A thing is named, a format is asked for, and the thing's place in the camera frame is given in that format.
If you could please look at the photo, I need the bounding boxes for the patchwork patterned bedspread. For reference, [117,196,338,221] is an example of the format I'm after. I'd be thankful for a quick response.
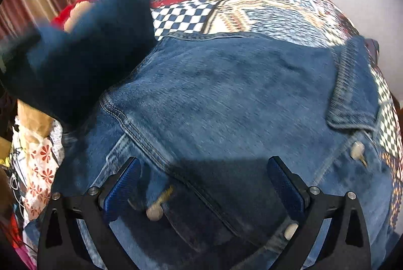
[138,0,402,231]

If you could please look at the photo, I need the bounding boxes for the blue denim jacket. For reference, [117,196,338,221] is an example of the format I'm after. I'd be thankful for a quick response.
[1,0,402,269]

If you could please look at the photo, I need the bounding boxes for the red plush toy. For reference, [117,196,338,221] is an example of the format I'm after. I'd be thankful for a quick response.
[51,0,97,32]

